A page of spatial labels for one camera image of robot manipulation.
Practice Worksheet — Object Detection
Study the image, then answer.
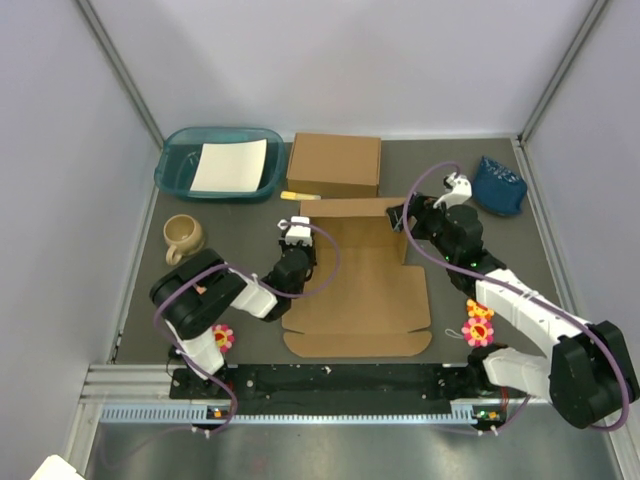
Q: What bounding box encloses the beige ceramic mug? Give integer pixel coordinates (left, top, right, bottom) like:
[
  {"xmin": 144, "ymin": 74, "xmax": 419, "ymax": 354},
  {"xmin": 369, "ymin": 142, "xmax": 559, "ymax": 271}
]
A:
[{"xmin": 163, "ymin": 214, "xmax": 205, "ymax": 266}]

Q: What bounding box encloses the yellow white marker pen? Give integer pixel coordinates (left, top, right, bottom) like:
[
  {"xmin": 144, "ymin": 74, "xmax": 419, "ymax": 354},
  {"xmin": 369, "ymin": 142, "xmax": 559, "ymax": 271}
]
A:
[{"xmin": 280, "ymin": 190, "xmax": 321, "ymax": 201}]

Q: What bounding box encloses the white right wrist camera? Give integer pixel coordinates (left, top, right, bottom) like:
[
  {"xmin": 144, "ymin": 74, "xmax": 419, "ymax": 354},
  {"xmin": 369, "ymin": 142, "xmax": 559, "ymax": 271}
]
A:
[{"xmin": 433, "ymin": 172, "xmax": 472, "ymax": 209}]

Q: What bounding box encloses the dark blue crumpled bag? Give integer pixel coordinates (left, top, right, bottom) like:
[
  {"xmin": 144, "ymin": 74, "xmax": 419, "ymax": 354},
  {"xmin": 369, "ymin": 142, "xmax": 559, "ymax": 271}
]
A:
[{"xmin": 472, "ymin": 156, "xmax": 528, "ymax": 217}]

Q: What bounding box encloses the orange flower toy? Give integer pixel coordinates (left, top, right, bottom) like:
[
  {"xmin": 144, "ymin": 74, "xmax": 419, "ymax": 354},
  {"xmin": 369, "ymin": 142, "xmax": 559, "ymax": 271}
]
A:
[{"xmin": 466, "ymin": 299, "xmax": 495, "ymax": 320}]

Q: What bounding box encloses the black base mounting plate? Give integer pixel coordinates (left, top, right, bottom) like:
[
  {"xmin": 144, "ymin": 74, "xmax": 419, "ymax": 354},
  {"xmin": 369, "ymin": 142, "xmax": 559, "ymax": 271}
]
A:
[{"xmin": 168, "ymin": 363, "xmax": 531, "ymax": 416}]

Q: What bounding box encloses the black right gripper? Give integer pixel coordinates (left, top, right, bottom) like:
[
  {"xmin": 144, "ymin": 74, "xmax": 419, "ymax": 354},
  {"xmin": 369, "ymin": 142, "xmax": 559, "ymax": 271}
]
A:
[{"xmin": 387, "ymin": 192, "xmax": 459, "ymax": 263}]

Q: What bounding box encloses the teal plastic bin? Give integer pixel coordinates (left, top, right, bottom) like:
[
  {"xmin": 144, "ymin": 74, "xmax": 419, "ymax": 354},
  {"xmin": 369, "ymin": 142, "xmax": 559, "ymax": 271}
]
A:
[{"xmin": 154, "ymin": 127, "xmax": 287, "ymax": 203}]

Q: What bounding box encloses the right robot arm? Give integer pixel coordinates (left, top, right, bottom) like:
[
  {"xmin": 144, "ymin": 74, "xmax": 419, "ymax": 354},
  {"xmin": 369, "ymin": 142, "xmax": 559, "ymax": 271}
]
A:
[{"xmin": 386, "ymin": 194, "xmax": 639, "ymax": 429}]

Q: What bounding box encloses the white paper sheet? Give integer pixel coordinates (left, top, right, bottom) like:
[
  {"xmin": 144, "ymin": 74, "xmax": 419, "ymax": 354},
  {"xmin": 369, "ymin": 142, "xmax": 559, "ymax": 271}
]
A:
[{"xmin": 190, "ymin": 139, "xmax": 267, "ymax": 193}]

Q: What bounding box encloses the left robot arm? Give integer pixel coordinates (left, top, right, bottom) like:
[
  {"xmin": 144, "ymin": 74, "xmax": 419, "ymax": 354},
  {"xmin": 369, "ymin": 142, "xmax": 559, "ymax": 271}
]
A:
[{"xmin": 149, "ymin": 239, "xmax": 316, "ymax": 397}]

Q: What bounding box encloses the pink flower toy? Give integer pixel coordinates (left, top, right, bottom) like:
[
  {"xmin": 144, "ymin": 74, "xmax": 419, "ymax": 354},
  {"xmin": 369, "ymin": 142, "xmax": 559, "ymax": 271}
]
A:
[
  {"xmin": 461, "ymin": 317, "xmax": 494, "ymax": 347},
  {"xmin": 212, "ymin": 324, "xmax": 235, "ymax": 353}
]

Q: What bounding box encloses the grey slotted cable duct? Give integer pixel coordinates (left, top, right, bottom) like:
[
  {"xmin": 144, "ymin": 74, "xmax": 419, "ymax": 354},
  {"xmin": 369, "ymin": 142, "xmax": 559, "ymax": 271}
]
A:
[{"xmin": 100, "ymin": 404, "xmax": 502, "ymax": 426}]

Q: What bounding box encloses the pink flower toy right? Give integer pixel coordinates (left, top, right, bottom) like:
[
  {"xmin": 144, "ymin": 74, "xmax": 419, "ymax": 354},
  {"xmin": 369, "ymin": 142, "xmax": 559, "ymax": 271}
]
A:
[{"xmin": 461, "ymin": 317, "xmax": 494, "ymax": 347}]

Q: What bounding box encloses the pink flower toy left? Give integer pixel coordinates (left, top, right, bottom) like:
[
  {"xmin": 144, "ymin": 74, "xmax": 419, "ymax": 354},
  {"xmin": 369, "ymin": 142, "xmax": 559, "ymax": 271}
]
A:
[{"xmin": 212, "ymin": 324, "xmax": 235, "ymax": 353}]

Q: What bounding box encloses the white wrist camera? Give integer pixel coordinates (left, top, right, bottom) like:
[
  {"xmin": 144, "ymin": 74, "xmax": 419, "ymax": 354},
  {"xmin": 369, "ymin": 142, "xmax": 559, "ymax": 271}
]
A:
[
  {"xmin": 433, "ymin": 172, "xmax": 472, "ymax": 209},
  {"xmin": 277, "ymin": 216, "xmax": 313, "ymax": 247}
]

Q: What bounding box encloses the white object bottom corner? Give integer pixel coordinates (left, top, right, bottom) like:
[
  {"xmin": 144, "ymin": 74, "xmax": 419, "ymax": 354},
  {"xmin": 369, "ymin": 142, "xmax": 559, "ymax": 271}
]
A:
[{"xmin": 30, "ymin": 455, "xmax": 84, "ymax": 480}]

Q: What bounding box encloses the brown cardboard box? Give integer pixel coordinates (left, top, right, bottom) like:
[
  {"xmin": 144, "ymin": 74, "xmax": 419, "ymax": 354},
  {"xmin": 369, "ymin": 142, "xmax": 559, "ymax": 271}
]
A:
[
  {"xmin": 282, "ymin": 198, "xmax": 432, "ymax": 359},
  {"xmin": 286, "ymin": 132, "xmax": 382, "ymax": 198}
]

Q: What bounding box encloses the folded brown cardboard box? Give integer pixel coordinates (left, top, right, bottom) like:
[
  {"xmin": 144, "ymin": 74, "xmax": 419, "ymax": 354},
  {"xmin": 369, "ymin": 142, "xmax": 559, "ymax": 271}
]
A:
[{"xmin": 286, "ymin": 132, "xmax": 382, "ymax": 198}]

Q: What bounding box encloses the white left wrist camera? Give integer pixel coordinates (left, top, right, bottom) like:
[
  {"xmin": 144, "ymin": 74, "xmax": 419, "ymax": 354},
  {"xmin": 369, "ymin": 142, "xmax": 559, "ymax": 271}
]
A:
[{"xmin": 277, "ymin": 216, "xmax": 313, "ymax": 247}]

